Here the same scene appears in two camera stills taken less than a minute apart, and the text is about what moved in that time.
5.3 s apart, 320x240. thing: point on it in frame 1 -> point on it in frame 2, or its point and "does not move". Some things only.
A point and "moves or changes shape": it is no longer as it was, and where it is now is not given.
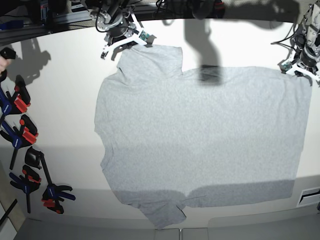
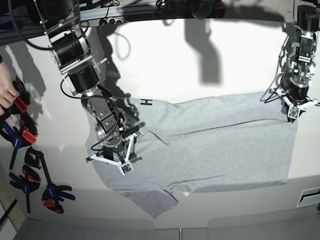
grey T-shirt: [173, 136] moves or changes shape
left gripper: [116, 26] -> [119, 146]
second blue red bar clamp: [27, 135] does not move
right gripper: [307, 57] -> [293, 95]
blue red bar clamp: [18, 98] does not move
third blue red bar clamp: [28, 183] does not move
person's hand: [4, 63] -> [8, 91]
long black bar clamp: [53, 194] does not move
